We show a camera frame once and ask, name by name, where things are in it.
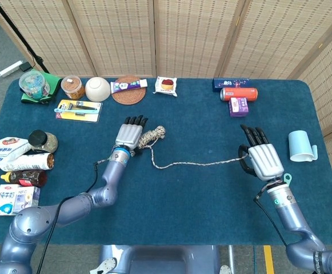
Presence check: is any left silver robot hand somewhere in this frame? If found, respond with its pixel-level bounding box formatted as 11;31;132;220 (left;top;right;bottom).
114;115;149;157

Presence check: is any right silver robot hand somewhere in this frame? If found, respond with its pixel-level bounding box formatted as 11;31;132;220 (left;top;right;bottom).
238;124;285;182

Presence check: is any beige speckled braided rope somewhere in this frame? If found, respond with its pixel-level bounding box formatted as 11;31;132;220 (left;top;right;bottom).
137;125;251;170

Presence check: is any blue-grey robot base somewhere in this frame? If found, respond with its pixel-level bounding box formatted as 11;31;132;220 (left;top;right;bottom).
90;244;232;274

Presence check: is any light blue plastic mug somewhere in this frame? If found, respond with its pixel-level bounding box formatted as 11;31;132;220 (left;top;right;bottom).
287;130;318;163

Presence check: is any round woven rattan coaster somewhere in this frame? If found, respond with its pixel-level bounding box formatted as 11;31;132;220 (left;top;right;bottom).
111;75;147;106

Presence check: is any purple white toothpaste tube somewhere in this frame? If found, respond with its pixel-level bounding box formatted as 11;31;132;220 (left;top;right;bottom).
110;79;149;94

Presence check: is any yellow razor blister pack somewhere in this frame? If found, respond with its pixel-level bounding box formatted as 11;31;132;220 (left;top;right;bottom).
55;99;103;123

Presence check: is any cream upturned bowl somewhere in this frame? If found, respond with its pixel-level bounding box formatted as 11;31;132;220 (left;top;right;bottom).
85;76;111;102

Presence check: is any purple small box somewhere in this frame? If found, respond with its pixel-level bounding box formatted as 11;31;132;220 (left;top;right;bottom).
228;96;250;118

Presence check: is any wrapped pastry snack pack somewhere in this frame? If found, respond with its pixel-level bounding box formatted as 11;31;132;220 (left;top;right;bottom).
153;76;178;98

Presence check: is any light blue toothbrush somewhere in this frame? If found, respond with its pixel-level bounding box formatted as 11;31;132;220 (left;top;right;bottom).
53;106;101;114

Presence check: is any orange drink can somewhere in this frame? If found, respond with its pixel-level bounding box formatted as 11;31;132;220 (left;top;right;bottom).
219;87;259;102

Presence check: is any clear jar of rubber bands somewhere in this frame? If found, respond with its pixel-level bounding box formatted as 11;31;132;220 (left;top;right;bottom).
60;75;86;100

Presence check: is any black-lidded herb jar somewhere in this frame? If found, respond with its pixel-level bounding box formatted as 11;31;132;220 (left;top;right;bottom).
28;130;59;154

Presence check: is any blue carpet table cover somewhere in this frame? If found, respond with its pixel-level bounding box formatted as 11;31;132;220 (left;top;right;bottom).
0;77;332;246

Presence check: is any dark blue long box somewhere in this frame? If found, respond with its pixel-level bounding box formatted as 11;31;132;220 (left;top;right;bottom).
212;78;251;92

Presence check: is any green folded cloth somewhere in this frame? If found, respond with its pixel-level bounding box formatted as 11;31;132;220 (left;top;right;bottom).
21;69;63;105

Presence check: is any bamboo folding screen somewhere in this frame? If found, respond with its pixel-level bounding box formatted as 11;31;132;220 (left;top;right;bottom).
0;0;332;198

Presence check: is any clear tub of coloured clips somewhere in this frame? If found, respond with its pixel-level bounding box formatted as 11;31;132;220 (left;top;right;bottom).
18;70;51;100

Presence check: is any brown sauce bottle yellow cap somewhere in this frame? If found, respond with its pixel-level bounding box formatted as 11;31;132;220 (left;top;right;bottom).
0;170;48;188

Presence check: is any white rolled snack package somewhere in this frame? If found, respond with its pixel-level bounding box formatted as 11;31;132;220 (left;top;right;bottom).
0;152;55;172

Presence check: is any pale NFC juice carton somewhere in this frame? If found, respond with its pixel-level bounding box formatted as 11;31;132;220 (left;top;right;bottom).
12;186;41;213

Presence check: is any white blue food bag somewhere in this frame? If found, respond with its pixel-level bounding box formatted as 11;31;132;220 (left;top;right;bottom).
0;136;33;164

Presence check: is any white power strip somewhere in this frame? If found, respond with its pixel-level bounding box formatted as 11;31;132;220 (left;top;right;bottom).
0;60;23;77

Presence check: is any white blue milk carton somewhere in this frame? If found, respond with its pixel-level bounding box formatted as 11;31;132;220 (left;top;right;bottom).
0;184;21;216

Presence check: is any black tripod stand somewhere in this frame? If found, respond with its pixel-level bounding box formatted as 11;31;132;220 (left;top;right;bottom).
0;0;51;74

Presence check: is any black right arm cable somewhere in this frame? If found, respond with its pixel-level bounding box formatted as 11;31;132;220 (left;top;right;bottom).
254;182;289;248

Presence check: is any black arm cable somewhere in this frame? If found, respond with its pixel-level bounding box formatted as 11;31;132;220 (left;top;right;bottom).
254;182;289;248
35;159;111;274

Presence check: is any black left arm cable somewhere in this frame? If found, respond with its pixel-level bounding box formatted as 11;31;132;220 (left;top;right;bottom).
35;159;111;274

